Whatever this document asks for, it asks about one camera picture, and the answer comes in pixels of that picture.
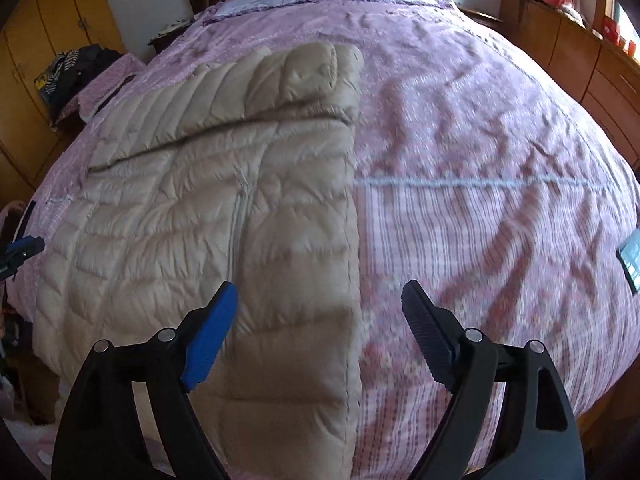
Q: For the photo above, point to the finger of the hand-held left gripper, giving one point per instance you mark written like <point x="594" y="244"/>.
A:
<point x="22" y="250"/>

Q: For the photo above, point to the smartphone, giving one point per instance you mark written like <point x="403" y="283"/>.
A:
<point x="631" y="260"/>

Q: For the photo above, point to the yellow wooden wardrobe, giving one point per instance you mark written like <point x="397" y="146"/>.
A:
<point x="50" y="10"/>

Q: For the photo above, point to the pink floral cloth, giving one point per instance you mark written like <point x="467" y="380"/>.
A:
<point x="110" y="85"/>

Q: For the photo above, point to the pile of dark clothes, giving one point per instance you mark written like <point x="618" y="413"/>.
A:
<point x="80" y="70"/>

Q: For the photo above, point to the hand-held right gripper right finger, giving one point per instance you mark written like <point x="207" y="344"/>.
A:
<point x="430" y="335"/>

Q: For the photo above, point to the pink floral bedspread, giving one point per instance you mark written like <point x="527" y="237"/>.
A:
<point x="475" y="235"/>

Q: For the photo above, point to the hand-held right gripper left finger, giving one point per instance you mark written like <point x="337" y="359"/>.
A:
<point x="210" y="335"/>

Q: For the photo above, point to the dark wooden nightstand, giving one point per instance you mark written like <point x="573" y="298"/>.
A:
<point x="480" y="17"/>
<point x="162" y="40"/>

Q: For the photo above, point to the brown wooden cabinet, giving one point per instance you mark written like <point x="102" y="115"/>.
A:
<point x="575" y="60"/>

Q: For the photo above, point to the beige quilted down jacket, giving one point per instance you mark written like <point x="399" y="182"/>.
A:
<point x="200" y="200"/>

